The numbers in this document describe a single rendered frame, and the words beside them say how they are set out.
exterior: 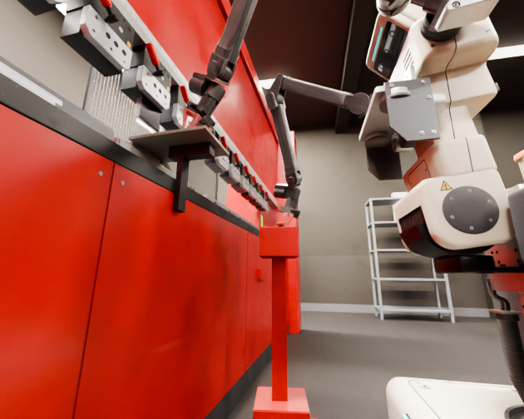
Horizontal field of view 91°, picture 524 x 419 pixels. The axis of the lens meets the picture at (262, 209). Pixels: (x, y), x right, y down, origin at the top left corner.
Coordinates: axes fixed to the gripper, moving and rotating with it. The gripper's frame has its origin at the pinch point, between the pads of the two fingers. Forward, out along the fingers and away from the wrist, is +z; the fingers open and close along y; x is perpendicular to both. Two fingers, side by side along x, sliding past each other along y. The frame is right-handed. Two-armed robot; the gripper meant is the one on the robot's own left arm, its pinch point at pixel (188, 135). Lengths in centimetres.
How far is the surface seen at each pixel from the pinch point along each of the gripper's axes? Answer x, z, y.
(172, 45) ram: -32.8, -30.3, -3.0
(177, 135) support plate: 4.1, 3.3, 8.7
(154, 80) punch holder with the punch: -20.4, -10.8, 5.2
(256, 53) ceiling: -155, -185, -205
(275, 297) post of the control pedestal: 47, 36, -40
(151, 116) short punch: -17.9, 0.0, 0.3
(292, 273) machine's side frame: 28, 39, -213
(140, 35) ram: -26.4, -19.6, 13.4
